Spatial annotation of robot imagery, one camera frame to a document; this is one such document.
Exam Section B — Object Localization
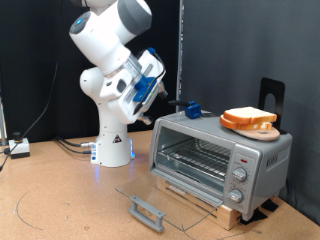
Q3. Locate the wire oven rack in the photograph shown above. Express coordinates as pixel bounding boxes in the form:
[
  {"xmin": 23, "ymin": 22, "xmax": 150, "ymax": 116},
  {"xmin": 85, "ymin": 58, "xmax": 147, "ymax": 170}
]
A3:
[{"xmin": 156, "ymin": 137, "xmax": 232, "ymax": 183}]

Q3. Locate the dark grey backdrop curtain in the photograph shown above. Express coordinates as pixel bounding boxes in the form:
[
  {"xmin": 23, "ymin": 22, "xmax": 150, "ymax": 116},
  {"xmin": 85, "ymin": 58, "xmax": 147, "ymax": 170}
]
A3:
[{"xmin": 181, "ymin": 0, "xmax": 320, "ymax": 226}]

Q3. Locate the black foam pad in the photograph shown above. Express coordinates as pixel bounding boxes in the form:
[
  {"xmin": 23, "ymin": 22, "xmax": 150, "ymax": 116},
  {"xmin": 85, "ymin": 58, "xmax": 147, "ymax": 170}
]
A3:
[
  {"xmin": 260, "ymin": 199, "xmax": 279, "ymax": 213},
  {"xmin": 239, "ymin": 208, "xmax": 269, "ymax": 226}
]

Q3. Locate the blue spatula with black handle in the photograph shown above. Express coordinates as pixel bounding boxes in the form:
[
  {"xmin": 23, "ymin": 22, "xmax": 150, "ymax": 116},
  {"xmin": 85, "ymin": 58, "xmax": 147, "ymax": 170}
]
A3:
[{"xmin": 167, "ymin": 99, "xmax": 203, "ymax": 120}]

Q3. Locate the black backdrop curtain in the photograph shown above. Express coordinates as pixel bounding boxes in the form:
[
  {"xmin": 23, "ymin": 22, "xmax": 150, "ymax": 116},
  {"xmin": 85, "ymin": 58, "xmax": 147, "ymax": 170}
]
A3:
[{"xmin": 0, "ymin": 0, "xmax": 181, "ymax": 144}]

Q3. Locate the wooden block riser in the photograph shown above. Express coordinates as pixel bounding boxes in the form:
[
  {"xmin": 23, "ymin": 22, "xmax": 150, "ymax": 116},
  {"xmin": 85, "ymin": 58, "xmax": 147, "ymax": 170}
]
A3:
[{"xmin": 155, "ymin": 176, "xmax": 243, "ymax": 231}]

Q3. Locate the grey emergency stop box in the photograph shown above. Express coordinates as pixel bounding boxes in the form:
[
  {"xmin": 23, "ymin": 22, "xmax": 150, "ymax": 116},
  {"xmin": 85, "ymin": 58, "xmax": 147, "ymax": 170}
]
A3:
[{"xmin": 8, "ymin": 131, "xmax": 31, "ymax": 160}]

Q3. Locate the silver toaster oven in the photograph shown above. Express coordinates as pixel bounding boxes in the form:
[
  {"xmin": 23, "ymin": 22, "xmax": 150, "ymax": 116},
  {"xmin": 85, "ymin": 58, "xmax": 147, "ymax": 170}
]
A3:
[{"xmin": 148, "ymin": 107, "xmax": 294, "ymax": 222}]

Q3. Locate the metal frame leg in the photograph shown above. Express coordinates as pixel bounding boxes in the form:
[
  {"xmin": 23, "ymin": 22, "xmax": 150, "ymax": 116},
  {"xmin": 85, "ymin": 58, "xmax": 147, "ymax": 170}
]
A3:
[{"xmin": 0, "ymin": 96, "xmax": 8, "ymax": 147}]

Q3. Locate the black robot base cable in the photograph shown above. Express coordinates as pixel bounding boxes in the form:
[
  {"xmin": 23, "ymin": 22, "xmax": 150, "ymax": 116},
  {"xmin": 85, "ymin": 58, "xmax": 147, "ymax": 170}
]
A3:
[
  {"xmin": 55, "ymin": 139, "xmax": 94, "ymax": 155},
  {"xmin": 53, "ymin": 135, "xmax": 97, "ymax": 148}
]

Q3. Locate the glass oven door with handle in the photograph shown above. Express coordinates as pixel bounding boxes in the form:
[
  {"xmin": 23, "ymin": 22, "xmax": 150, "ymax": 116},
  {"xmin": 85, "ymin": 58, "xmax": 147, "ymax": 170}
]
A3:
[{"xmin": 115, "ymin": 168, "xmax": 224, "ymax": 233}]

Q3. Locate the vertical metal pole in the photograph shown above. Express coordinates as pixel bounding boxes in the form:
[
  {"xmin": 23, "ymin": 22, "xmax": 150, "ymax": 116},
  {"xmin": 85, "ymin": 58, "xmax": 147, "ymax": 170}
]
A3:
[{"xmin": 175, "ymin": 0, "xmax": 185, "ymax": 113}]

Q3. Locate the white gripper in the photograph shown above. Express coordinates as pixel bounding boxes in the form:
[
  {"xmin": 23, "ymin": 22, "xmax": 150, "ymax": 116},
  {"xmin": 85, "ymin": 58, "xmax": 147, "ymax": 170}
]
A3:
[{"xmin": 108, "ymin": 49, "xmax": 169, "ymax": 126}]

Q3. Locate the black metal bookend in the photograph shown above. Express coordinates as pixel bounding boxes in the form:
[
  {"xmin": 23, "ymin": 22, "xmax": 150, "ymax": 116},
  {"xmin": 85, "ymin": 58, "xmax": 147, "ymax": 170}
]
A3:
[{"xmin": 258, "ymin": 77, "xmax": 288, "ymax": 135}]

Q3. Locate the round wooden board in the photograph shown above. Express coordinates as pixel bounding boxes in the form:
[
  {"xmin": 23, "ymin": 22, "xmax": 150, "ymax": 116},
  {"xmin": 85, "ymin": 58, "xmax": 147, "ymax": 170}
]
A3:
[{"xmin": 233, "ymin": 127, "xmax": 281, "ymax": 142}]

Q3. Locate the silver oven knob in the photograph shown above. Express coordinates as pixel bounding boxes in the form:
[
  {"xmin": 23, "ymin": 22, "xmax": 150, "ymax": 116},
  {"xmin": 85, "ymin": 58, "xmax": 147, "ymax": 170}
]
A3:
[
  {"xmin": 232, "ymin": 167, "xmax": 248, "ymax": 183},
  {"xmin": 227, "ymin": 188, "xmax": 244, "ymax": 204}
]

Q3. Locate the long black hanging cable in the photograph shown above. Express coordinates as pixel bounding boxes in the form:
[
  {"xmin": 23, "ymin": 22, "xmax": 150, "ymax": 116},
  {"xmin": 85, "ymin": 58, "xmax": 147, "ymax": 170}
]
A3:
[{"xmin": 0, "ymin": 0, "xmax": 65, "ymax": 173}]

